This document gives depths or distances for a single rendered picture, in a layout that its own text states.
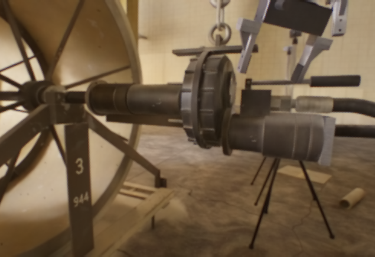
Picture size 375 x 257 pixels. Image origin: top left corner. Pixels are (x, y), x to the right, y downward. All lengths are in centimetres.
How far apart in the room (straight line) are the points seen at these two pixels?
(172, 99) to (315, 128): 40
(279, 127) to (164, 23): 991
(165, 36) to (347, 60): 700
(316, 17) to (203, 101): 28
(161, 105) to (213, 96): 21
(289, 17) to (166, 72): 941
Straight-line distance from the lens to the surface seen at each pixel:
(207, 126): 55
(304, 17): 49
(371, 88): 922
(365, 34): 939
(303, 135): 59
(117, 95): 77
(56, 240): 137
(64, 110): 99
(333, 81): 65
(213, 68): 56
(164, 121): 82
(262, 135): 60
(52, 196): 185
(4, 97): 136
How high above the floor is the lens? 92
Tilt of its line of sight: 7 degrees down
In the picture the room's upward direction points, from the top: 2 degrees clockwise
